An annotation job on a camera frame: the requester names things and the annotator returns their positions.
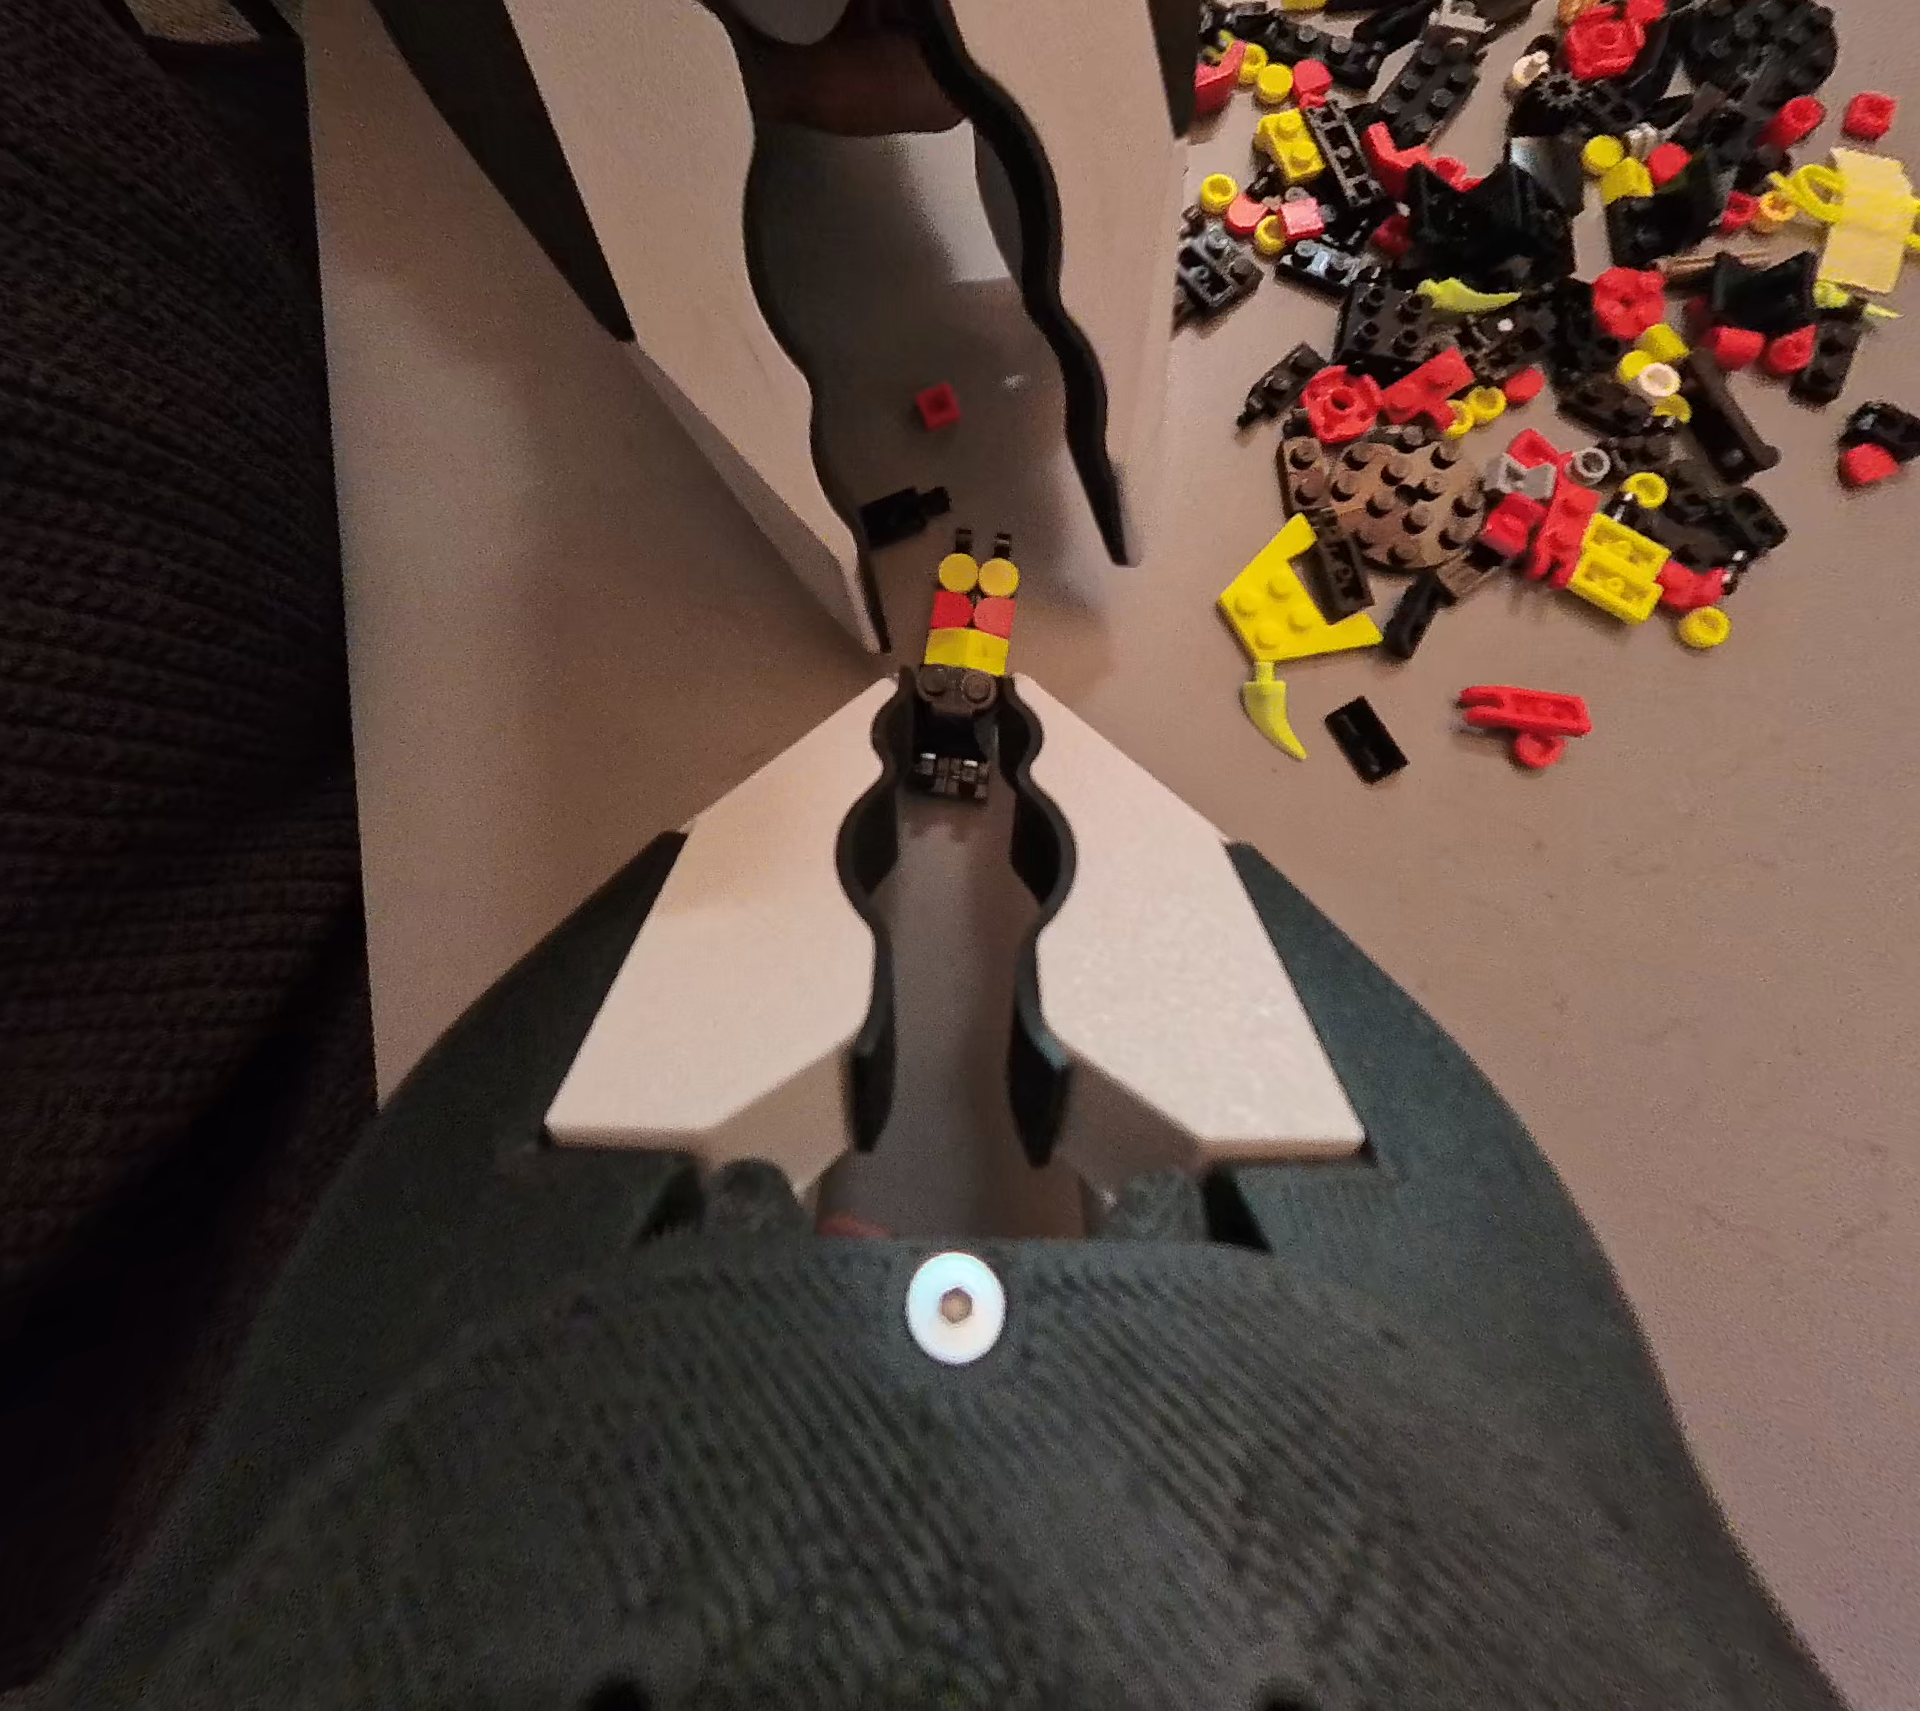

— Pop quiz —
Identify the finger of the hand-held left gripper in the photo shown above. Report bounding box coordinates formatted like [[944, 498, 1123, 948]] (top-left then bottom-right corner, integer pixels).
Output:
[[914, 0, 1213, 570], [485, 0, 891, 659]]

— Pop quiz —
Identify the pile of lego pieces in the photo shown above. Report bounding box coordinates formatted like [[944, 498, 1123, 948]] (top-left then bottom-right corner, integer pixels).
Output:
[[1170, 0, 1920, 782]]

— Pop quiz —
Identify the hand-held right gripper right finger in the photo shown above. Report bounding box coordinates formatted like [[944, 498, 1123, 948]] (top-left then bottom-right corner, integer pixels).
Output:
[[1002, 674, 1372, 1171]]

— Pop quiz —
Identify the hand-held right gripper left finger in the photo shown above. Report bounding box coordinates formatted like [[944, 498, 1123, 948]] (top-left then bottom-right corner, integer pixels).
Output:
[[544, 673, 914, 1171]]

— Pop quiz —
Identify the black yellow red lego assembly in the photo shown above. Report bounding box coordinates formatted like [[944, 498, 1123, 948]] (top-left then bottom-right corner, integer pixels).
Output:
[[906, 524, 1032, 803]]

